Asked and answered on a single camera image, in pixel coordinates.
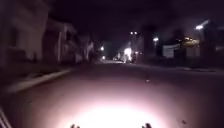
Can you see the robot's own part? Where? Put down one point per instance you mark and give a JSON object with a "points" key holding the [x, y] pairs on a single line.
{"points": [[146, 125], [74, 126]]}

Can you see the pavement beside road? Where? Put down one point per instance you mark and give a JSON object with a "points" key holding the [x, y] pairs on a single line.
{"points": [[23, 71]]}

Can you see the pale concrete kerb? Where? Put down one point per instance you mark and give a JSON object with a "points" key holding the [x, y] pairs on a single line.
{"points": [[36, 79]]}

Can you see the dark asphalt road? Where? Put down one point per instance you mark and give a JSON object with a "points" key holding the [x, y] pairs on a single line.
{"points": [[113, 86]]}

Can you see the row of houses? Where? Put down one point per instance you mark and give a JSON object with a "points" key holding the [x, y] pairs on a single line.
{"points": [[66, 43]]}

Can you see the pale building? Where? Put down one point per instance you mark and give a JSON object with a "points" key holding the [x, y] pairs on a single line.
{"points": [[23, 30]]}

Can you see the dark building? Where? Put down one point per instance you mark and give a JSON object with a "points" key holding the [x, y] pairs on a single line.
{"points": [[186, 46]]}

